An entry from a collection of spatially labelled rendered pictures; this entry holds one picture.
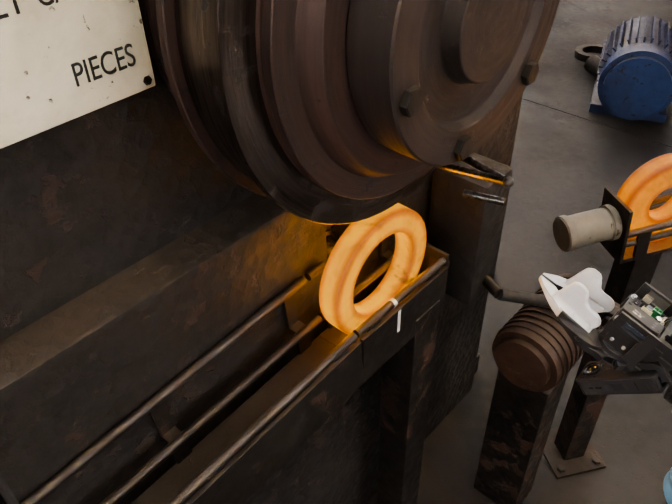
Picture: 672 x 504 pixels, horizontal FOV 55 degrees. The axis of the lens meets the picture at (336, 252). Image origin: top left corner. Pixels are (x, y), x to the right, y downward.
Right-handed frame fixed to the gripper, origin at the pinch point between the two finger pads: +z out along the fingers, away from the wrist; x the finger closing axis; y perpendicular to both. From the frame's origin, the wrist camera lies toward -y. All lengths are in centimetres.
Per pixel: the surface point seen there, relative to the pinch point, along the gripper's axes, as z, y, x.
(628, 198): 0.3, -1.6, -28.6
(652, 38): 40, -51, -199
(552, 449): -21, -70, -33
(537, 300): 0.8, -17.2, -14.3
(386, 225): 18.5, 3.5, 12.8
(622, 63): 41, -58, -184
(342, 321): 15.5, -6.9, 20.9
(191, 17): 30, 33, 35
